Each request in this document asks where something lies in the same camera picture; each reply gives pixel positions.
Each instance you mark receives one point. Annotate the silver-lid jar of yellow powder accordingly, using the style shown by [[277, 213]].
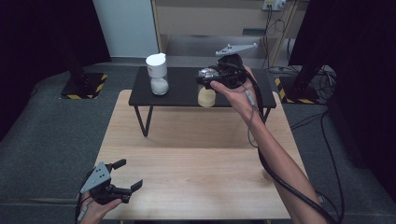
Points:
[[207, 99]]

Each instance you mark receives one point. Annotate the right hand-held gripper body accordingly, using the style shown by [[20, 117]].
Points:
[[232, 70]]

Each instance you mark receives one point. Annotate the person's left hand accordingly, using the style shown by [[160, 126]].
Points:
[[96, 211]]

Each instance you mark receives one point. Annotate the black stand with striped base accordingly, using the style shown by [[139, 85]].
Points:
[[299, 90], [84, 85]]

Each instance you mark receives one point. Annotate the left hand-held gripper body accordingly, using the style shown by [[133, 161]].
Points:
[[99, 177]]

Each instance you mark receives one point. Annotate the person's right hand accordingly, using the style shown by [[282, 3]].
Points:
[[241, 98]]

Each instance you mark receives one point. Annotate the white power strip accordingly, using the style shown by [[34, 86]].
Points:
[[274, 4]]

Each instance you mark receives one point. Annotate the white-lid jar of white powder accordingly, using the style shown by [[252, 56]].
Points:
[[157, 67]]

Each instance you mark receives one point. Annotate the white panel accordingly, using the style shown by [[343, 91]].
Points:
[[127, 28]]

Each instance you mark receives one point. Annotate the black shelf with metal legs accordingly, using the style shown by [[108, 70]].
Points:
[[180, 90]]

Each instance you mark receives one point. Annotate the black curtain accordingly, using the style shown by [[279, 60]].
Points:
[[46, 46], [358, 62]]

